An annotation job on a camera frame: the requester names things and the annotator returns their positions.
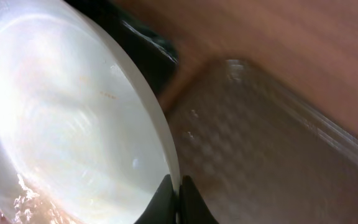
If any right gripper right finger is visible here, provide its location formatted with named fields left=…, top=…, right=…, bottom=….
left=179, top=175, right=219, bottom=224

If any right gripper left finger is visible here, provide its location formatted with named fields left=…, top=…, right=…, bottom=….
left=134, top=174, right=176, bottom=224

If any white plate bottom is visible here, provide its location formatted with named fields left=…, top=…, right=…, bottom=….
left=0, top=0, right=180, bottom=223

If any brown plastic serving tray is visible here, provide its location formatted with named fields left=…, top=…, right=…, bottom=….
left=168, top=60, right=358, bottom=223

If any black rectangular tray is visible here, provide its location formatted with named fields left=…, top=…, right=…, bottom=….
left=65, top=0, right=178, bottom=96

